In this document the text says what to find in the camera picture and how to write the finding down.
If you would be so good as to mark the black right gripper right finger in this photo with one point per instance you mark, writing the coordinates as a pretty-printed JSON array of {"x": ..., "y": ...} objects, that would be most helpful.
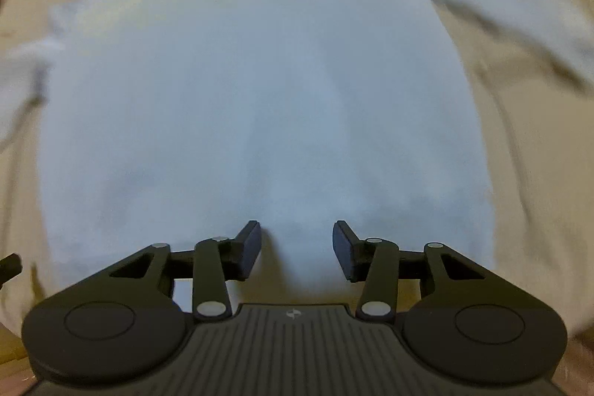
[{"x": 455, "y": 316}]

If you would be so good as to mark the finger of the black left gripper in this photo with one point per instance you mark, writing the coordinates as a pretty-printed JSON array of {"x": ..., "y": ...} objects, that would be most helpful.
[{"x": 10, "y": 267}]

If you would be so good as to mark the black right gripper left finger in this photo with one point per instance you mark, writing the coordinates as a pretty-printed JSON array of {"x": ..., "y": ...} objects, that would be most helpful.
[{"x": 134, "y": 316}]

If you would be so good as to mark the light blue sweatshirt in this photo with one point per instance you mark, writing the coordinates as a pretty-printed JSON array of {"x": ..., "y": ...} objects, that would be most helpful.
[{"x": 178, "y": 120}]

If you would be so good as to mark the grey bed sheet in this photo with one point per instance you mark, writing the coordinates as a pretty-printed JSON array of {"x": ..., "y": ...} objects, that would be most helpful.
[{"x": 538, "y": 128}]

